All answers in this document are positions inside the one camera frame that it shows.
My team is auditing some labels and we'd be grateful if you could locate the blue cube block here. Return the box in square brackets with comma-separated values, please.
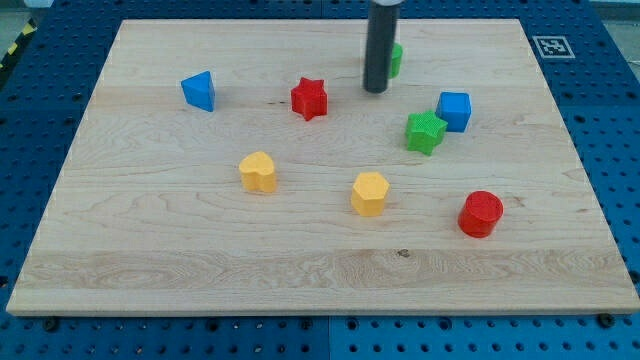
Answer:
[436, 92, 472, 133]

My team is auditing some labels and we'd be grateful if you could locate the yellow hexagon block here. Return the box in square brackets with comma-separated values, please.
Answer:
[351, 172, 390, 217]

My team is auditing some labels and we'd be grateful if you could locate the red star block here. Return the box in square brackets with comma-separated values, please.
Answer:
[290, 77, 328, 121]

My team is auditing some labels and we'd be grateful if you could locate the yellow heart block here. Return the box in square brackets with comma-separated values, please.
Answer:
[238, 151, 277, 193]

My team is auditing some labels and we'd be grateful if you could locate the green block behind rod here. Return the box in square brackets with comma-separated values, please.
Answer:
[389, 43, 403, 79]

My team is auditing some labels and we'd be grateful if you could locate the green star block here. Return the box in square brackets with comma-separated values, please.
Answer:
[405, 110, 448, 156]

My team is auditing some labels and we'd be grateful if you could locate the blue triangle block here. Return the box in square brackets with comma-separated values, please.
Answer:
[180, 71, 215, 112]

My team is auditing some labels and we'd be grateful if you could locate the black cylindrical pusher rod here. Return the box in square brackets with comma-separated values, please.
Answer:
[362, 0, 401, 94]

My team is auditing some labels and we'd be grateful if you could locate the wooden board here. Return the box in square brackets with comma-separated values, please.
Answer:
[7, 19, 639, 317]

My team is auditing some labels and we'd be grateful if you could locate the white fiducial marker tag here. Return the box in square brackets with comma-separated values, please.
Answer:
[533, 35, 575, 59]

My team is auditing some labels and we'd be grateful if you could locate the red cylinder block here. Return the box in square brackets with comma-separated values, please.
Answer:
[458, 190, 504, 238]

